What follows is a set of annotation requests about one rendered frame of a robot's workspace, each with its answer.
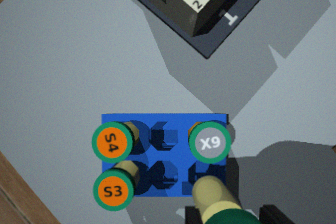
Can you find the grey table surface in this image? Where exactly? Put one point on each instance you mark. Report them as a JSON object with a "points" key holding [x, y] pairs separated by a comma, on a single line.
{"points": [[63, 63]]}

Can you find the blue tube rack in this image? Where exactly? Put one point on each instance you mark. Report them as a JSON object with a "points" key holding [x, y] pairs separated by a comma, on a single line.
{"points": [[164, 138]]}

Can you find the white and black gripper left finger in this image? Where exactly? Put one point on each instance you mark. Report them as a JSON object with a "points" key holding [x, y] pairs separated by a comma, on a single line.
{"points": [[192, 215]]}

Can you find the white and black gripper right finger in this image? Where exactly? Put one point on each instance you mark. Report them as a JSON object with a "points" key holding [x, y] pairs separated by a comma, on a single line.
{"points": [[270, 214]]}

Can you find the cream bucket adapter with holes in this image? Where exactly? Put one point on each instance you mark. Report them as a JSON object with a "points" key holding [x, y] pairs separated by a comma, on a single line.
{"points": [[189, 15]]}

